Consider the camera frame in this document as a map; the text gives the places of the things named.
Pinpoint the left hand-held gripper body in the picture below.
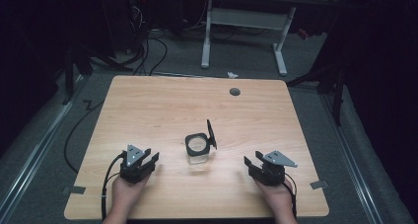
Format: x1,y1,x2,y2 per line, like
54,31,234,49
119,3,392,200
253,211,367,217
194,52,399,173
119,144,156,185

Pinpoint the person's left hand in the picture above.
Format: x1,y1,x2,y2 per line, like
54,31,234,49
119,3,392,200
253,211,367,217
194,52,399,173
110,173,150,216

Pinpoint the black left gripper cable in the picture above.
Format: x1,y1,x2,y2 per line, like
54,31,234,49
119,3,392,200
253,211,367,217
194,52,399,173
101,151,128,222

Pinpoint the clear jar with black lid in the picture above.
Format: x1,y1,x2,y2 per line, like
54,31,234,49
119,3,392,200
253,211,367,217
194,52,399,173
184,118,218,166

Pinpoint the bundle of black cables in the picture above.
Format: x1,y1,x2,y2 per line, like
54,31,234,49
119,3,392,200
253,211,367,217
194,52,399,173
126,3,170,77

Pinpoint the white-legged desk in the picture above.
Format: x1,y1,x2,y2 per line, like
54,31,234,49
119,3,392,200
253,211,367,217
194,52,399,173
199,0,340,77

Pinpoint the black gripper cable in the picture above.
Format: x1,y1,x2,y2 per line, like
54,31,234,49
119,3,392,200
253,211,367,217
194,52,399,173
283,172,299,219
101,151,128,222

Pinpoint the black stand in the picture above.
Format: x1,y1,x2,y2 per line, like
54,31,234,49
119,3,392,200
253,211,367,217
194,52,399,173
285,55,349,127
60,44,132,106

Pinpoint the grey tape piece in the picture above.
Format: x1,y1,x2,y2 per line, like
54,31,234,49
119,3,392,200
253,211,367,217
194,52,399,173
309,180,330,190
61,185,87,196

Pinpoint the person's right hand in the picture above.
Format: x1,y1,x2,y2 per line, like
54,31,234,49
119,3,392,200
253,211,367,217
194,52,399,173
253,178,295,217

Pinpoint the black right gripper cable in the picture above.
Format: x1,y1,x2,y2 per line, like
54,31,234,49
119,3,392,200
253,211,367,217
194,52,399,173
283,172,299,219

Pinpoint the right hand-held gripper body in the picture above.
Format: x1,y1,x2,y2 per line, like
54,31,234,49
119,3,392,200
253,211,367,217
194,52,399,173
247,150,299,187

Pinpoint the black floor cable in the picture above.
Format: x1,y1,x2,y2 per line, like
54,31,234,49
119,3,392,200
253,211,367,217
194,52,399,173
63,98,105,175

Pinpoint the metal floor rail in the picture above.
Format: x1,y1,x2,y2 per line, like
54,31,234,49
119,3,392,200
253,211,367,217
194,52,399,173
318,91,386,224
0,75,87,218

